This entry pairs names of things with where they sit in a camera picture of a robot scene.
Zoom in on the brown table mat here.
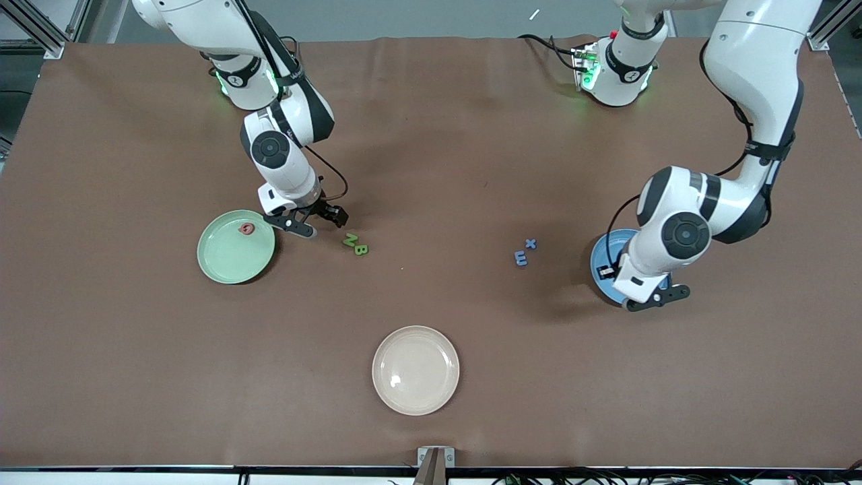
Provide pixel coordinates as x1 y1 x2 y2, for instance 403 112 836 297
0 35 862 470

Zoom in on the black arm base cable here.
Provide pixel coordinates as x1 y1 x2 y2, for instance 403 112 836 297
517 33 580 72

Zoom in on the blue plate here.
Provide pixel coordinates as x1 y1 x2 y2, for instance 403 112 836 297
590 229 673 305

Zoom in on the aluminium frame profile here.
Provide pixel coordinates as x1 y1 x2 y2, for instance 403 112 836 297
810 0 862 52
65 0 93 42
0 0 66 60

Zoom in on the beige plate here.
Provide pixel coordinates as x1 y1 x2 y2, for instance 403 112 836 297
372 325 461 416

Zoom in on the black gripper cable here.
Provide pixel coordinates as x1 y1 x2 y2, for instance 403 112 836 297
605 40 802 270
232 0 350 203

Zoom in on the light green plate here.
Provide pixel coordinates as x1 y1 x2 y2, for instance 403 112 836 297
197 209 276 285

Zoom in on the table edge rail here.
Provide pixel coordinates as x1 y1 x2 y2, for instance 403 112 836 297
0 463 862 485

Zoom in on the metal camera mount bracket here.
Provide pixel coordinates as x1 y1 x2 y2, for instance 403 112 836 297
414 446 457 485

